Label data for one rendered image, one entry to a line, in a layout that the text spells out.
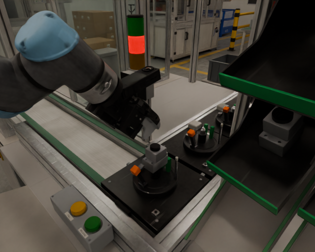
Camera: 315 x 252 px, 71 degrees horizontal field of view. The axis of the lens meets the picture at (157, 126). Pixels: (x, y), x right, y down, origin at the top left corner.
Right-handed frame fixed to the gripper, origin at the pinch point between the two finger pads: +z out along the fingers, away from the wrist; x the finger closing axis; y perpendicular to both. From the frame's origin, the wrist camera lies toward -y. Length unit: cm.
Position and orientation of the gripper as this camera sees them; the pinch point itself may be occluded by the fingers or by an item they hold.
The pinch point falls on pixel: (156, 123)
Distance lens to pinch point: 58.1
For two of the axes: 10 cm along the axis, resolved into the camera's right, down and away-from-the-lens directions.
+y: -5.1, 8.4, -1.5
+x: 7.3, 3.4, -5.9
